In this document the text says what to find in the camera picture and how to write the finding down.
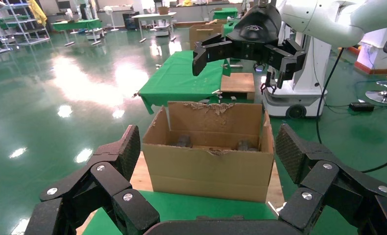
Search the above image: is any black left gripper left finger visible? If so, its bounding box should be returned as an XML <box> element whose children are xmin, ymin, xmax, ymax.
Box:
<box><xmin>24</xmin><ymin>124</ymin><xmax>161</xmax><ymax>235</ymax></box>

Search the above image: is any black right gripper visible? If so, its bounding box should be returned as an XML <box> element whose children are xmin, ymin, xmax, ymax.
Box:
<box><xmin>192</xmin><ymin>3</ymin><xmax>307</xmax><ymax>90</ymax></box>

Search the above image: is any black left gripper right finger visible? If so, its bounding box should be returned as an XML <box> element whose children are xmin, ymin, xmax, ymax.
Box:
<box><xmin>274</xmin><ymin>123</ymin><xmax>387</xmax><ymax>235</ymax></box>

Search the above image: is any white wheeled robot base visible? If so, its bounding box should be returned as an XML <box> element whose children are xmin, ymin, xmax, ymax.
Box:
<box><xmin>153</xmin><ymin>20</ymin><xmax>171</xmax><ymax>37</ymax></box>
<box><xmin>84</xmin><ymin>27</ymin><xmax>104</xmax><ymax>42</ymax></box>

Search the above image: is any closed brown cardboard box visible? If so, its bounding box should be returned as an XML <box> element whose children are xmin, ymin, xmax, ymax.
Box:
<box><xmin>189</xmin><ymin>23</ymin><xmax>225</xmax><ymax>50</ymax></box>

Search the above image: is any large open cardboard carton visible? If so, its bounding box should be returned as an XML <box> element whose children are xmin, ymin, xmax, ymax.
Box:
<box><xmin>142</xmin><ymin>101</ymin><xmax>275</xmax><ymax>203</ymax></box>

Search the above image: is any brown wooden stand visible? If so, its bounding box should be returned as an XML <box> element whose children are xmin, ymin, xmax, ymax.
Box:
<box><xmin>220</xmin><ymin>72</ymin><xmax>256</xmax><ymax>100</ymax></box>

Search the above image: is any light wooden table board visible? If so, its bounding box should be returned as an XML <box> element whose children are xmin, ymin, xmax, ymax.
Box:
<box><xmin>76</xmin><ymin>151</ymin><xmax>285</xmax><ymax>235</ymax></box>

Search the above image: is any small green covered table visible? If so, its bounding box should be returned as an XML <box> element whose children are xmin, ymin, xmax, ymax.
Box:
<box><xmin>212</xmin><ymin>7</ymin><xmax>239</xmax><ymax>21</ymax></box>

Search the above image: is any white wheeled background robot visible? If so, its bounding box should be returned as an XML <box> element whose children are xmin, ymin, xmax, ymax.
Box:
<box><xmin>261</xmin><ymin>21</ymin><xmax>332</xmax><ymax>118</ymax></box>

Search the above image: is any green-covered side table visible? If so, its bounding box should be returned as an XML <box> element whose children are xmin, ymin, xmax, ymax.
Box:
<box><xmin>138</xmin><ymin>50</ymin><xmax>231</xmax><ymax>115</ymax></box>

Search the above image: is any black power adapter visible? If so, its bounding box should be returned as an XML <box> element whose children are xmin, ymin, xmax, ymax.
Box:
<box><xmin>348</xmin><ymin>102</ymin><xmax>375</xmax><ymax>113</ymax></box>

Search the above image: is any white table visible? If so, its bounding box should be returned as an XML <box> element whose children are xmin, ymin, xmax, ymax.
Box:
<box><xmin>131</xmin><ymin>12</ymin><xmax>177</xmax><ymax>44</ymax></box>

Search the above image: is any black cabinet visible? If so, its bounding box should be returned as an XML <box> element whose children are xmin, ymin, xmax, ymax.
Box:
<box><xmin>122</xmin><ymin>11</ymin><xmax>140</xmax><ymax>31</ymax></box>

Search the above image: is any white cabinet red base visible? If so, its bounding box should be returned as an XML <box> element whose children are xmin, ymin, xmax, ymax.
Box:
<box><xmin>354</xmin><ymin>24</ymin><xmax>387</xmax><ymax>75</ymax></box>

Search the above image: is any white standing fan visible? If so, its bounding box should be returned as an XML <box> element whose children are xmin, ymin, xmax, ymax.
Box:
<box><xmin>102</xmin><ymin>5</ymin><xmax>120</xmax><ymax>32</ymax></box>

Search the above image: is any metal shelf rack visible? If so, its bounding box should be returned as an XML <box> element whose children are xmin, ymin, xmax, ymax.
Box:
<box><xmin>0</xmin><ymin>0</ymin><xmax>50</xmax><ymax>57</ymax></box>

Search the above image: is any long green covered table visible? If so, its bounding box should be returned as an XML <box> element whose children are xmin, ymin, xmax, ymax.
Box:
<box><xmin>50</xmin><ymin>19</ymin><xmax>103</xmax><ymax>47</ymax></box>

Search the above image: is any yellow garment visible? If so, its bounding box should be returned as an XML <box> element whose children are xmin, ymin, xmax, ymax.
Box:
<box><xmin>27</xmin><ymin>0</ymin><xmax>48</xmax><ymax>27</ymax></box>

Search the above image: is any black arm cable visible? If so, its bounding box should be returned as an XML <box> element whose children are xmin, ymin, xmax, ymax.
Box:
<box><xmin>314</xmin><ymin>47</ymin><xmax>387</xmax><ymax>173</ymax></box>

